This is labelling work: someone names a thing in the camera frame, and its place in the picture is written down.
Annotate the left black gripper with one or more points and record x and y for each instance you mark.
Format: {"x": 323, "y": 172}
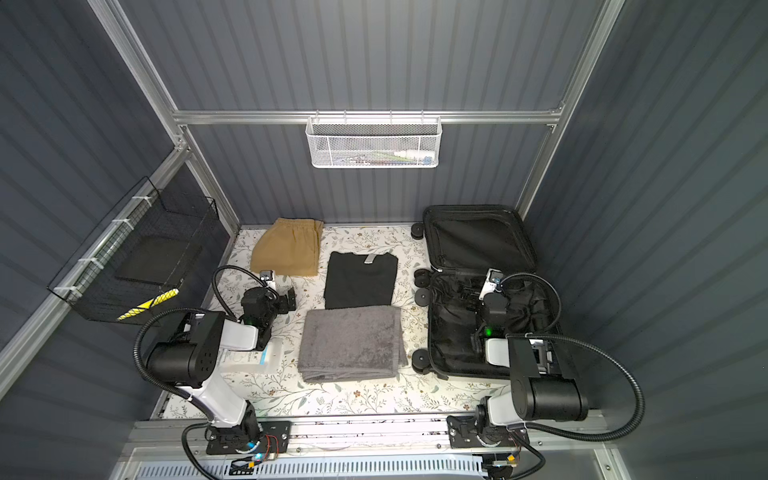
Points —
{"x": 283, "y": 300}

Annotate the tan shorts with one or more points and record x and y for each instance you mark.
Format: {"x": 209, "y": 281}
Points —
{"x": 290, "y": 247}

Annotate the black t-shirt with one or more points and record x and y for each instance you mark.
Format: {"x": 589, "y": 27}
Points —
{"x": 360, "y": 280}

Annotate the white toiletry pouch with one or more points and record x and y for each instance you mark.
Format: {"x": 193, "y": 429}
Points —
{"x": 265, "y": 362}

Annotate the grey towel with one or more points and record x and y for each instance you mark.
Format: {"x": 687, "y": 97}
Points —
{"x": 353, "y": 344}

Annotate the black hard-shell suitcase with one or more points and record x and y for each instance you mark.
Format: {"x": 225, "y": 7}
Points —
{"x": 482, "y": 284}

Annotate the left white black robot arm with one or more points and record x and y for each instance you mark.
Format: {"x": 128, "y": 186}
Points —
{"x": 178, "y": 351}

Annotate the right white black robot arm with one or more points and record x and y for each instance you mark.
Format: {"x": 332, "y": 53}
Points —
{"x": 542, "y": 378}

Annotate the yellow black striped item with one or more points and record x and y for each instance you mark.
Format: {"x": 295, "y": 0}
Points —
{"x": 148, "y": 305}

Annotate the white perforated vent panel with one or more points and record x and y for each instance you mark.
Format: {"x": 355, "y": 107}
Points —
{"x": 350, "y": 467}

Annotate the black wire mesh basket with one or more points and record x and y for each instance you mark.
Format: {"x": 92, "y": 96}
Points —
{"x": 146, "y": 250}

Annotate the white wire mesh basket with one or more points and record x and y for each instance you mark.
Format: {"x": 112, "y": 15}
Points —
{"x": 371, "y": 142}

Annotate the aluminium mounting rail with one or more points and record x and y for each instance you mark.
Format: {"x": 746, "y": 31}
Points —
{"x": 322, "y": 436}

